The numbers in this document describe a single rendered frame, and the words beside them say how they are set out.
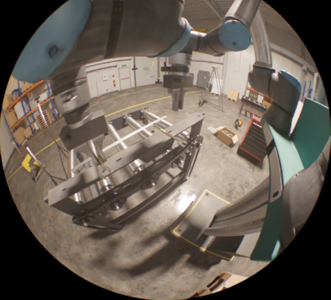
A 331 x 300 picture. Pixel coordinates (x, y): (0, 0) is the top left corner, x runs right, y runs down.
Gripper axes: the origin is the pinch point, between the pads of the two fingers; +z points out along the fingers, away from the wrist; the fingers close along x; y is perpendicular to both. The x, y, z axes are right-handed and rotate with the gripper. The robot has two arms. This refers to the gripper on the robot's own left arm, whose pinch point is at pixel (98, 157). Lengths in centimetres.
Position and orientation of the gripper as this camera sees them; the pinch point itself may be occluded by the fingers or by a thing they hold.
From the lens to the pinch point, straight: 34.1
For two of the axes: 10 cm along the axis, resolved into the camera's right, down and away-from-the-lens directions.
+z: -0.1, 8.0, 6.0
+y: 6.8, 4.4, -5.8
